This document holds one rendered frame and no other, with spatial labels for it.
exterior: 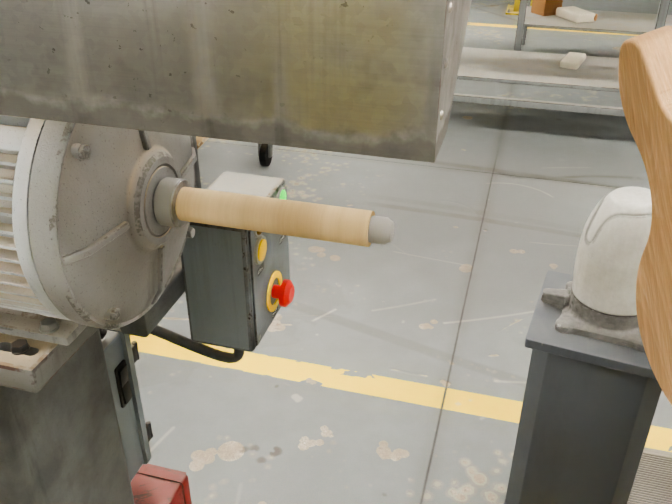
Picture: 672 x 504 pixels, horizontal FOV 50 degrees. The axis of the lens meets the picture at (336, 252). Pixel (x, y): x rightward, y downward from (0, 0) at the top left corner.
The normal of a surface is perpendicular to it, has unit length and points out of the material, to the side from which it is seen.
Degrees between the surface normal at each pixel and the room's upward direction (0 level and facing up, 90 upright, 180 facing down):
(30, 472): 90
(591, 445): 90
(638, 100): 100
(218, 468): 0
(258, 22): 90
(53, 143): 48
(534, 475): 90
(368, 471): 0
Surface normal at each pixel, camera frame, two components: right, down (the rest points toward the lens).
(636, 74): -0.90, 0.35
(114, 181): 0.92, 0.12
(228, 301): -0.27, 0.49
